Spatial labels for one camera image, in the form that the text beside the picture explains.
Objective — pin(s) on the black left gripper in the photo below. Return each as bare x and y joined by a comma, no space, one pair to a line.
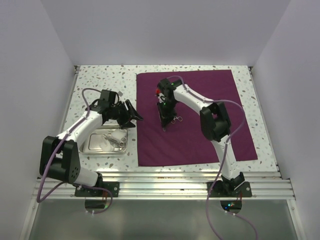
124,123

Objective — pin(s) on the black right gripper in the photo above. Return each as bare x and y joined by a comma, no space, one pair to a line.
166,117

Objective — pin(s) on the steel forceps ring handles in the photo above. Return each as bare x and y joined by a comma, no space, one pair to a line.
176,119

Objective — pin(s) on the steel scissors ring handles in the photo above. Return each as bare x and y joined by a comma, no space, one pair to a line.
117,141

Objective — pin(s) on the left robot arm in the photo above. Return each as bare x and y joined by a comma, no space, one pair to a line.
60,158

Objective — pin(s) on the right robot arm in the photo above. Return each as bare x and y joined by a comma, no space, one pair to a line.
215,126

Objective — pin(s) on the purple cloth mat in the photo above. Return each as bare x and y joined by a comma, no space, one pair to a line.
183,142

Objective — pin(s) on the stainless steel tray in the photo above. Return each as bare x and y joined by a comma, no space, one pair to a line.
92,144

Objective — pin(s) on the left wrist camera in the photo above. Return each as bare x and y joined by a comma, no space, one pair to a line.
109,96

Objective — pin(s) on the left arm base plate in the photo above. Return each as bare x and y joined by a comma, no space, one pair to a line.
107,189

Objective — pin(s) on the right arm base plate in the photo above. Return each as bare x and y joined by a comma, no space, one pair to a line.
220,190

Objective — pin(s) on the aluminium rail frame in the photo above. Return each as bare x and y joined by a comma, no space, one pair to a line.
175,182

